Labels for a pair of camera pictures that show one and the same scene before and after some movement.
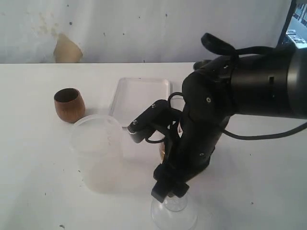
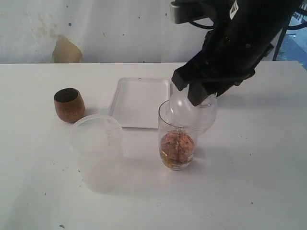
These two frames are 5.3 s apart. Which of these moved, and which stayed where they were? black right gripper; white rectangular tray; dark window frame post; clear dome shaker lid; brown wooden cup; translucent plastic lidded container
Moved: black right gripper; clear dome shaker lid
Stayed: translucent plastic lidded container; white rectangular tray; dark window frame post; brown wooden cup
